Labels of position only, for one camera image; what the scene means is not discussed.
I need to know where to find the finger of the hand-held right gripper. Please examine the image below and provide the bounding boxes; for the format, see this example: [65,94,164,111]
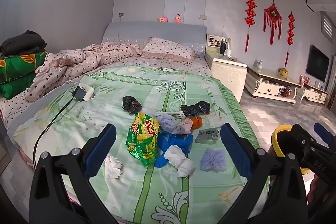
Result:
[290,123,317,155]
[313,122,336,147]

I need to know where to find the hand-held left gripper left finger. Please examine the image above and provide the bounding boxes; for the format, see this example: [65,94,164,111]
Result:
[29,123,121,224]

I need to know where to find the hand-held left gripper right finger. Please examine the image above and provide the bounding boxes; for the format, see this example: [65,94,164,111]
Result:
[220,124,308,224]

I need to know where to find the yellow round bin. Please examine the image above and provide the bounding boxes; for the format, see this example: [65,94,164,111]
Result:
[271,124,311,175]

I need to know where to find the black plastic bag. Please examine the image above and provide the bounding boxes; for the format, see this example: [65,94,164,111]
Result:
[122,95,143,115]
[181,101,211,117]

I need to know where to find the white crumpled tissue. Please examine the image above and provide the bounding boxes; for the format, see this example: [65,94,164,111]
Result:
[103,154,123,179]

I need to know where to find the grey small packet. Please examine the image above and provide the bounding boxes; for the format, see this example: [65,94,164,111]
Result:
[196,128,221,144]

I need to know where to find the small white cabinet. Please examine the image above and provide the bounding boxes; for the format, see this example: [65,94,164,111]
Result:
[297,80,329,103]

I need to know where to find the green yellow snack bag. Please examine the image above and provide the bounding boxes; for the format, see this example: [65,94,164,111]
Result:
[125,113,160,167]

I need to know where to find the orange peel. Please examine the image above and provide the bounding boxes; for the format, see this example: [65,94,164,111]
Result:
[191,117,203,130]

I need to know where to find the white television cabinet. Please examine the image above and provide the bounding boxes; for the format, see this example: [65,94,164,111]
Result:
[244,65,303,105]

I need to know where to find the black power adapter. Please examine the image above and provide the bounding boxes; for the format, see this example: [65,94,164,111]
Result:
[73,86,86,102]

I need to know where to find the blue rubber glove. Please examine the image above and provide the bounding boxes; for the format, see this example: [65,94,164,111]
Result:
[154,132,194,168]

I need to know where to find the green floral blanket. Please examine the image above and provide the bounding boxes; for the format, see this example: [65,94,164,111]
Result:
[13,66,271,224]

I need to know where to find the black television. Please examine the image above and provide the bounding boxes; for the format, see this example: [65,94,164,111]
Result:
[306,44,330,83]

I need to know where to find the white printed paper wrapper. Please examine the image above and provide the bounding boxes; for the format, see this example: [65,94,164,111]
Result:
[154,110,185,120]

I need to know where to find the white nightstand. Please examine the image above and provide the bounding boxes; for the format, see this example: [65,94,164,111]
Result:
[205,51,248,104]

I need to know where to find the pink dotted duvet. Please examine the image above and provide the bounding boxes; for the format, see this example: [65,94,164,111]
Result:
[25,42,143,103]

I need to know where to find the window with blinds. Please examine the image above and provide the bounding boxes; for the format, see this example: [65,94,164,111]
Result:
[320,11,336,45]

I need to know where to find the long red knot decoration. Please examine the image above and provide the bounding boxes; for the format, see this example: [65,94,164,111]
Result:
[245,0,257,53]
[286,11,296,69]

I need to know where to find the green folded quilt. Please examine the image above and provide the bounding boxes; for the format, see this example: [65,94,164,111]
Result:
[0,50,49,101]

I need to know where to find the pink dotted pillow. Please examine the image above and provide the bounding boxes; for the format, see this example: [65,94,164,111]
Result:
[140,37,196,64]

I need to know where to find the red diamond knot decoration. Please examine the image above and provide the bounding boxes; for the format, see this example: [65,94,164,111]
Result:
[264,0,283,45]

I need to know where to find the grey bed headboard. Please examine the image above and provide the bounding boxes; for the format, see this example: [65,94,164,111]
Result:
[102,21,208,58]

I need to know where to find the dark folded clothes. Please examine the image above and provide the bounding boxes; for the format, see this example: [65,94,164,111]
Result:
[0,30,48,57]

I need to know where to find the black cable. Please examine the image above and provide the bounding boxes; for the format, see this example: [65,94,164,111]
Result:
[33,93,78,170]

